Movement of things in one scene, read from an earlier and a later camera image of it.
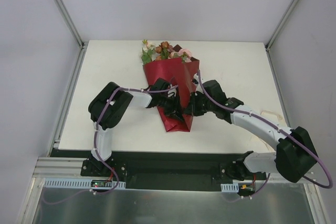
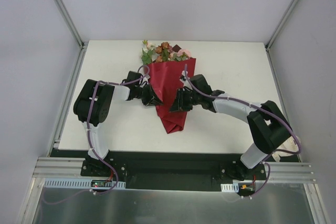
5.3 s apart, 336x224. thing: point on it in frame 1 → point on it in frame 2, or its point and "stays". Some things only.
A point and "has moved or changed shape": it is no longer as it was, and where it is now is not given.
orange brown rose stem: (162, 51) stays
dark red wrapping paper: (184, 74) has moved or changed shape
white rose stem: (149, 54) stays
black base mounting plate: (179, 170) stays
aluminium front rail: (66, 167) stays
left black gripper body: (171, 107) → (146, 95)
